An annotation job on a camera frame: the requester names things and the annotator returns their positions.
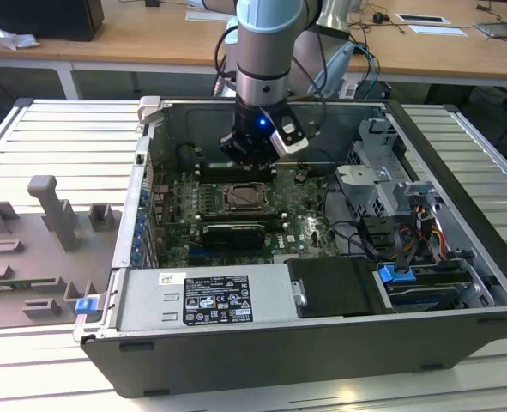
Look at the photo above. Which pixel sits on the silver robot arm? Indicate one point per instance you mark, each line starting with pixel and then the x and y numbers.
pixel 261 51

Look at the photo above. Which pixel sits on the black RAM slot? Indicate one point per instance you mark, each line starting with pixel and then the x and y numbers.
pixel 214 171
pixel 244 216

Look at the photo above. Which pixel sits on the CPU socket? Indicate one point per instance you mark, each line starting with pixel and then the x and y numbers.
pixel 225 205

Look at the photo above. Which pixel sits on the black graphics card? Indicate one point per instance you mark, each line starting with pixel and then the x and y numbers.
pixel 231 236

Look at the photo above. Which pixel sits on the green motherboard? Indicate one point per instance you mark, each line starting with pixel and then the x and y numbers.
pixel 309 227

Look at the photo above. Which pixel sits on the grey plastic case latch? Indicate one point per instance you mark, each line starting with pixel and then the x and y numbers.
pixel 148 109

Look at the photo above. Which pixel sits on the pale blue teach pendant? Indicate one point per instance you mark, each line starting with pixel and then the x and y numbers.
pixel 339 64

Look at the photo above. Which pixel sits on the grey metal drive cage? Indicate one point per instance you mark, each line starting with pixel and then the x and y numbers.
pixel 364 180

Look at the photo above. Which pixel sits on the wooden desk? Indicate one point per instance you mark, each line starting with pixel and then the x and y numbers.
pixel 150 43

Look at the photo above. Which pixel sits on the black plastic shroud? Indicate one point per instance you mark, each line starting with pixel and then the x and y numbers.
pixel 334 287

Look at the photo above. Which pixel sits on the small black desk gadget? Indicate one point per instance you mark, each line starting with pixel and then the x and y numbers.
pixel 381 18

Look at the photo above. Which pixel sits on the grey power supply unit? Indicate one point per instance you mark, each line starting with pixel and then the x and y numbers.
pixel 150 300

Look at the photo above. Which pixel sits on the hard disk in blue carrier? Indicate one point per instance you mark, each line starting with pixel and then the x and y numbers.
pixel 394 274

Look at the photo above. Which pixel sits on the white paper sheet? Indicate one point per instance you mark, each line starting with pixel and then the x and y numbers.
pixel 437 30

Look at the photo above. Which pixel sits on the black open PC case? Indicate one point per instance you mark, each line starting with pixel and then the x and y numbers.
pixel 279 360

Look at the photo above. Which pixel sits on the blue plastic case clip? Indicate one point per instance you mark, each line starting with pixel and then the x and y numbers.
pixel 86 307

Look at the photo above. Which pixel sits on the black box on desk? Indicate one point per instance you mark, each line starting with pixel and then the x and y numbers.
pixel 43 17

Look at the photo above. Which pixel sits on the grey parts rack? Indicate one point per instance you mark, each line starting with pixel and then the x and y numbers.
pixel 21 257

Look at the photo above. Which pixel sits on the crumpled white paper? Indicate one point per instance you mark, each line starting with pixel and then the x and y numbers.
pixel 15 38

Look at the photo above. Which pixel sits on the clear plastic tray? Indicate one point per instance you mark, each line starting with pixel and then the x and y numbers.
pixel 502 30

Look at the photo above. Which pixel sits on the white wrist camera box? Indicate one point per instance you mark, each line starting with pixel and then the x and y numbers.
pixel 287 137

